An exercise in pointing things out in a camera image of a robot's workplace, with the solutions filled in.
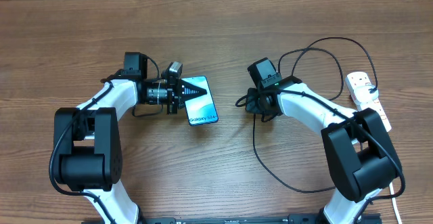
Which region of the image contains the blue Galaxy smartphone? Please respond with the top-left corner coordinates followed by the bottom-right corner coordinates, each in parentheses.
top-left (182, 76), bottom-right (219, 126)

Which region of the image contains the black USB charging cable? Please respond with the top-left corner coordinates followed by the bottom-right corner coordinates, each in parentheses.
top-left (252, 37), bottom-right (379, 194)

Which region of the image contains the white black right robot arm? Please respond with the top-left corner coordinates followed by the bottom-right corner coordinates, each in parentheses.
top-left (244, 58), bottom-right (404, 223)

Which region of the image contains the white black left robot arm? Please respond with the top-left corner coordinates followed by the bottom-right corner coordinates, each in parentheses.
top-left (48, 52), bottom-right (210, 223)

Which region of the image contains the white charger plug adapter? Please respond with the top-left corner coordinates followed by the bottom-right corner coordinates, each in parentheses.
top-left (351, 85), bottom-right (379, 105)

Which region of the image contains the white power strip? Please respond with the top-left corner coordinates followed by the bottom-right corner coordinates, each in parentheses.
top-left (345, 72), bottom-right (392, 132)

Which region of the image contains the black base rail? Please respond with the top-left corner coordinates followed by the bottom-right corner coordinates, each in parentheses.
top-left (139, 214), bottom-right (322, 224)

